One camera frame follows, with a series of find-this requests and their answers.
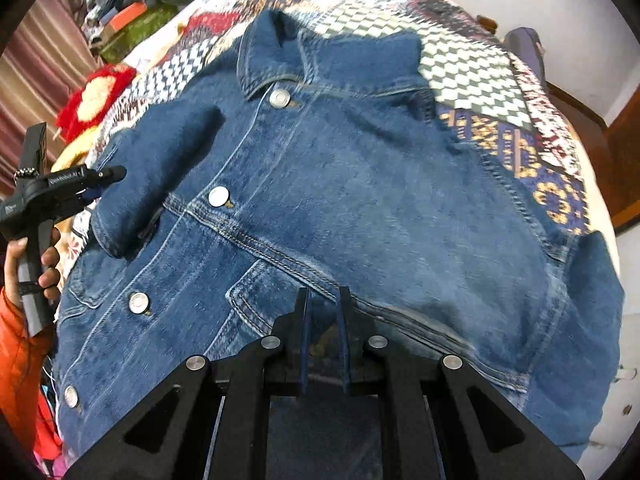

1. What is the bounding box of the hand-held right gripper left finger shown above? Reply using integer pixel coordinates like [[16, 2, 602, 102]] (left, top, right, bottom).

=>
[[64, 287, 314, 480]]

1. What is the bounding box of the green box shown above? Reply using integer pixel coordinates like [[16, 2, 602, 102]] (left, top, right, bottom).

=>
[[100, 6, 187, 64]]

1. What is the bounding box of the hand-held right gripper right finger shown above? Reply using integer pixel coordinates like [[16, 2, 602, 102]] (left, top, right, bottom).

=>
[[337, 285, 586, 480]]

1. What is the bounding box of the purple grey cloth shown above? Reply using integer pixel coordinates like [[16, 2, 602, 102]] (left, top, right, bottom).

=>
[[502, 27, 547, 87]]

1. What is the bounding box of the red crochet cushion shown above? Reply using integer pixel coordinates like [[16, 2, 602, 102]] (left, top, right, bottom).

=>
[[55, 65, 139, 137]]

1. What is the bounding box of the orange box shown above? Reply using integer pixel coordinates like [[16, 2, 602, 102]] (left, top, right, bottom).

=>
[[107, 2, 149, 32]]

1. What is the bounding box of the striped maroon curtain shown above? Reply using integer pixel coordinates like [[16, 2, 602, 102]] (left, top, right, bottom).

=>
[[0, 0, 101, 196]]

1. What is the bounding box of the yellow crochet cushion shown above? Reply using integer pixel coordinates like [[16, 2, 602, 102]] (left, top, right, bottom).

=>
[[50, 127, 102, 172]]

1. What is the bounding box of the patchwork printed blanket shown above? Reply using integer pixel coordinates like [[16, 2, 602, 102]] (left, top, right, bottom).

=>
[[50, 0, 623, 271]]

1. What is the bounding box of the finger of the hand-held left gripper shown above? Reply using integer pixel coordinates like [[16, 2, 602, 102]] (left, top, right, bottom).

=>
[[52, 186, 105, 222], [80, 165, 127, 187]]

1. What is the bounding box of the person's left forearm orange sleeve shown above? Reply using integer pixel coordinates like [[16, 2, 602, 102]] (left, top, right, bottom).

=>
[[0, 285, 57, 441]]

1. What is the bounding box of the blue denim jacket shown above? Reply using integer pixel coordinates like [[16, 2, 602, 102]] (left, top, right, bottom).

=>
[[52, 7, 626, 480]]

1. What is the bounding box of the brown wooden door frame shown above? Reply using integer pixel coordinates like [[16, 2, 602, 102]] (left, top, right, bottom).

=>
[[542, 80, 640, 237]]

